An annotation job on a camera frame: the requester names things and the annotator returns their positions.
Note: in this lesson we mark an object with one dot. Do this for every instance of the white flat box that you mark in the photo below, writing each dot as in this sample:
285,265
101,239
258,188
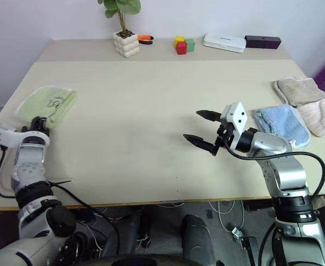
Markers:
224,43

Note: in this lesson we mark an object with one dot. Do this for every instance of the green cube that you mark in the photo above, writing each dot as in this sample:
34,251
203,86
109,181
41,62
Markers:
190,45

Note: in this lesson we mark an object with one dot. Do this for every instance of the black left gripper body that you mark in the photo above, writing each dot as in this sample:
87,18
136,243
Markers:
39,124

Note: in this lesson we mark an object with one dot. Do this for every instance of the green leafy plant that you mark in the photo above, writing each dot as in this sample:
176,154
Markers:
120,8

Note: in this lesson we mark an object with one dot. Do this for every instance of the pink folded towel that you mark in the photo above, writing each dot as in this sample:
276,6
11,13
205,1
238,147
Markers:
321,116

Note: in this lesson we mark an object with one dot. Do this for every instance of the blue folded towel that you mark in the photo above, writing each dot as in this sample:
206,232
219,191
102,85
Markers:
284,122

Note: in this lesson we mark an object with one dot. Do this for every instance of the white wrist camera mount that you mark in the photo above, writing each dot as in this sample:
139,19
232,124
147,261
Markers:
1,135
238,116

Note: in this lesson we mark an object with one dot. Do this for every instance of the dark purple long box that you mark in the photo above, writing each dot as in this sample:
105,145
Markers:
263,42

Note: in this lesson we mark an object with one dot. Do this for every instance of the green towel with white edging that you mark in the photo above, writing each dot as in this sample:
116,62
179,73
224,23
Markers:
46,102

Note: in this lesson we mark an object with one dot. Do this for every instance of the orange and black pliers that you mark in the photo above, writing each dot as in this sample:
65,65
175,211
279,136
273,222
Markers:
145,38

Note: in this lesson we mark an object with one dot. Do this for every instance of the yellow cube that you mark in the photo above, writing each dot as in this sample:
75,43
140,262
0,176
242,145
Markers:
179,40

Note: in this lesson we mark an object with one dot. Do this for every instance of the small metal bracket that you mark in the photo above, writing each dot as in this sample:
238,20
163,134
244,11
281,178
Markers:
237,232

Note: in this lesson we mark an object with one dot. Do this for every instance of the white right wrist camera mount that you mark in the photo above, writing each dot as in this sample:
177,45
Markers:
238,116

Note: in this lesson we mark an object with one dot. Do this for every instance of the black rounded leg cover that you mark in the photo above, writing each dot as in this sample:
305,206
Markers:
198,238

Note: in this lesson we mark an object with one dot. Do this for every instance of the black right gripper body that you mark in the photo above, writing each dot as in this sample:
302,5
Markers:
225,135

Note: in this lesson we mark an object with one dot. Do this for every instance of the dark grey rounded leg cover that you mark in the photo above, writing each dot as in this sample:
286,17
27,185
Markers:
109,232

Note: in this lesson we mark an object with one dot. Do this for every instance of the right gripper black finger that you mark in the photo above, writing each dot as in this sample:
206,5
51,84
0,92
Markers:
201,143
210,115

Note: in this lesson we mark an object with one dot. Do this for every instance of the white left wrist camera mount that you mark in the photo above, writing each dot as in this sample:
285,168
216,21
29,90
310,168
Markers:
1,135

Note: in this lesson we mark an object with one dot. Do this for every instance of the white bubble plant pot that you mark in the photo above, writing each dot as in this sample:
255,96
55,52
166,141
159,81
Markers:
126,45

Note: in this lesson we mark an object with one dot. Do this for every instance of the red cube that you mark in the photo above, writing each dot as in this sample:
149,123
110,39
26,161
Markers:
181,48

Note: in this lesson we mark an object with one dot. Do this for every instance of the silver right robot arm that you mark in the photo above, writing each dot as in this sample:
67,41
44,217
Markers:
286,171

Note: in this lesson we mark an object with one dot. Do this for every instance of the beige folded towel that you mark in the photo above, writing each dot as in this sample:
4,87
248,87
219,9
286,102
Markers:
300,91

